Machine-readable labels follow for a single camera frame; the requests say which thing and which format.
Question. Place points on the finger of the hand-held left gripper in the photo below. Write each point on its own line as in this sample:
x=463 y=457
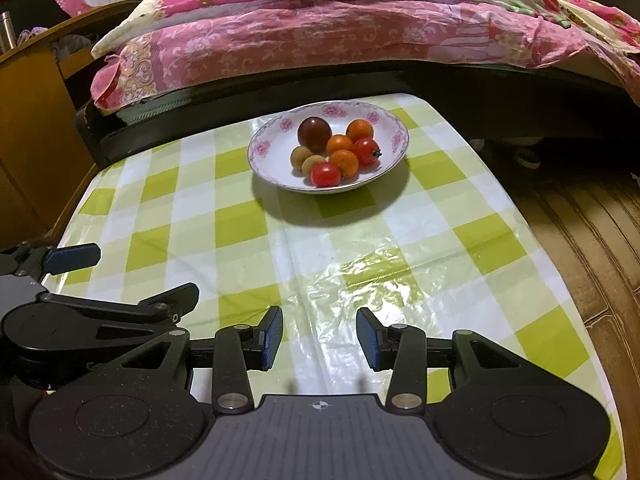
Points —
x=165 y=302
x=72 y=257

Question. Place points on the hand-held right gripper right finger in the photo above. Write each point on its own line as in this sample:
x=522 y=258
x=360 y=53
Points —
x=367 y=344

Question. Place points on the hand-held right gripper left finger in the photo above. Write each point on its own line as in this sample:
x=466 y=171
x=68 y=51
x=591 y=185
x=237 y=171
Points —
x=270 y=341

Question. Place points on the white plate with pink flowers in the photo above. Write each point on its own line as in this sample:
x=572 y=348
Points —
x=272 y=162

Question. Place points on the small orange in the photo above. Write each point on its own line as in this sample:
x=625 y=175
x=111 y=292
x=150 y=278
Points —
x=345 y=163
x=360 y=130
x=340 y=144

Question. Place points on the tan longan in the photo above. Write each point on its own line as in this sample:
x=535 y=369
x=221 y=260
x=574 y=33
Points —
x=299 y=156
x=315 y=164

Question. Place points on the red cherry tomato with stem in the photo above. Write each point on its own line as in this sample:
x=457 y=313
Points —
x=366 y=151

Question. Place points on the dark purple tomato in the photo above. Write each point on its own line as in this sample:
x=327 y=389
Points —
x=314 y=132

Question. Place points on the green white checked tablecloth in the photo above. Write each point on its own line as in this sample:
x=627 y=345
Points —
x=350 y=240

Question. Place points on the brown wooden cabinet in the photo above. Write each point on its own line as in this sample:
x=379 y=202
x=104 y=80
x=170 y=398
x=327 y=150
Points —
x=30 y=135

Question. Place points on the metal thermos bottle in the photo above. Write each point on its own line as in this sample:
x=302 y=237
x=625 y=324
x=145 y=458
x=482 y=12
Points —
x=6 y=32

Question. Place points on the white shoe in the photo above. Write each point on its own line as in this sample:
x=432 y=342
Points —
x=529 y=156

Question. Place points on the pink floral bedsheet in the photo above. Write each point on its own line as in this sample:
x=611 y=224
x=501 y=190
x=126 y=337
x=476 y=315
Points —
x=300 y=40

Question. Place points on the dark bed frame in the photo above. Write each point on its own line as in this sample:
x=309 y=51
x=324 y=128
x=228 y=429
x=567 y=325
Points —
x=200 y=110

